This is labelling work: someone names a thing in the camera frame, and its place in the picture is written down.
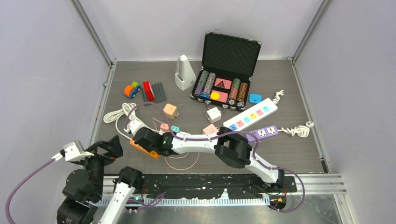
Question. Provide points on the pink charger plug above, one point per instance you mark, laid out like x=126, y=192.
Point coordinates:
x=164, y=128

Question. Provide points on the pink cube socket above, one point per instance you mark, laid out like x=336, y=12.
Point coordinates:
x=210, y=129

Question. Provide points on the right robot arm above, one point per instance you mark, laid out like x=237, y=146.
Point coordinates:
x=229, y=146

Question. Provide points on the teal plug adapter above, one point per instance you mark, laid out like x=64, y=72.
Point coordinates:
x=175, y=129

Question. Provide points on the red toy brick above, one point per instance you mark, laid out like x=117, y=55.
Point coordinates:
x=148, y=91

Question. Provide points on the grey building baseplate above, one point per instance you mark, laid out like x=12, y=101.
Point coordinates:
x=157, y=90

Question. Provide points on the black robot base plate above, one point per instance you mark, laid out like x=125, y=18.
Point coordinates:
x=212, y=186

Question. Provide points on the white metronome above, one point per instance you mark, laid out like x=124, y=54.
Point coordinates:
x=185, y=77

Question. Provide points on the toy car blocks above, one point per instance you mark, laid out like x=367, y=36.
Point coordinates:
x=131, y=90

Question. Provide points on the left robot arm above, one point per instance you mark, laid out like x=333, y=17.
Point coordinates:
x=84, y=186

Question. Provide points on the purple power strip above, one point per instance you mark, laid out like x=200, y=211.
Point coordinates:
x=265, y=132

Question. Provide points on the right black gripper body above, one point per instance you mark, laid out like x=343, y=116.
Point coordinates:
x=152, y=149

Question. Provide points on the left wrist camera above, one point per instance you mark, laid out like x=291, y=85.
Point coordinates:
x=72, y=152

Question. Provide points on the white cube socket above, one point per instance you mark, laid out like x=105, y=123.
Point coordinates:
x=213, y=115

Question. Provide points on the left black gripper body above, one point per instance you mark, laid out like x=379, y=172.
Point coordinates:
x=98, y=159

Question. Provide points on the black poker chip case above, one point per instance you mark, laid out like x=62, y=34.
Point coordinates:
x=227, y=67

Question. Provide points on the blue small charger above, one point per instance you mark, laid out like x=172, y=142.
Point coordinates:
x=255, y=98

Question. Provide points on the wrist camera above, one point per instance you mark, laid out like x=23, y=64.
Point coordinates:
x=132, y=127
x=72, y=152

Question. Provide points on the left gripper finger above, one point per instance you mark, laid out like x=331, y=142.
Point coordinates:
x=113, y=147
x=103, y=145

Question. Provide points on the orange cube socket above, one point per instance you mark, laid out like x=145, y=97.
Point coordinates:
x=171, y=111

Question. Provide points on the white colourful power strip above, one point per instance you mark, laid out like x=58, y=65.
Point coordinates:
x=251, y=115

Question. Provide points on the orange power strip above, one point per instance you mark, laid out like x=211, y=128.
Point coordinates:
x=151, y=153

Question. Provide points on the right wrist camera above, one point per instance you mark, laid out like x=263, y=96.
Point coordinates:
x=132, y=127

